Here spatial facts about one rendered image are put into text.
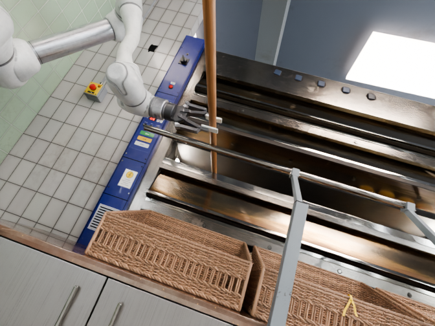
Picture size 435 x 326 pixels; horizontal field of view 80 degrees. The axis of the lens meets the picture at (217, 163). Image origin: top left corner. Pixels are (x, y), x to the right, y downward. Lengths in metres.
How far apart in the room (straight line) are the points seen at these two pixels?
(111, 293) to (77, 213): 0.79
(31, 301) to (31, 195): 0.88
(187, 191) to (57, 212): 0.72
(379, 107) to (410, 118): 0.20
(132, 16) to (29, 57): 0.47
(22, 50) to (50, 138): 0.65
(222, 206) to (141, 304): 0.74
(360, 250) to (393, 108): 0.99
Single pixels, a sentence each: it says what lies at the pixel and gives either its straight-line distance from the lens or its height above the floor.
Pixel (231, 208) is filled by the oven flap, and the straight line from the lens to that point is 1.45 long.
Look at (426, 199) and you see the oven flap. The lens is 1.81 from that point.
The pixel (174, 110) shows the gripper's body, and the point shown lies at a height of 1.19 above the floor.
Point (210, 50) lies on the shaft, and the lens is 0.75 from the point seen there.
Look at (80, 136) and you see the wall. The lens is 1.83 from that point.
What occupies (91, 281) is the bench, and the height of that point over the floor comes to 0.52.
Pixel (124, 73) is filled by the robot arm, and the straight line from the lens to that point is 0.96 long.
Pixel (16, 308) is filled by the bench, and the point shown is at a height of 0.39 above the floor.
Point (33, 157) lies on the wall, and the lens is 1.90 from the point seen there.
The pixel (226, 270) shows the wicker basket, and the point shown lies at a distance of 0.92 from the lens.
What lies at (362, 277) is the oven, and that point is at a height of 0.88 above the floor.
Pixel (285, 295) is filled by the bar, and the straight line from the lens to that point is 0.84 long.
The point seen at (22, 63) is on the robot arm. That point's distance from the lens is 1.42.
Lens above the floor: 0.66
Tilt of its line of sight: 22 degrees up
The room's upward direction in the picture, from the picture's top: 20 degrees clockwise
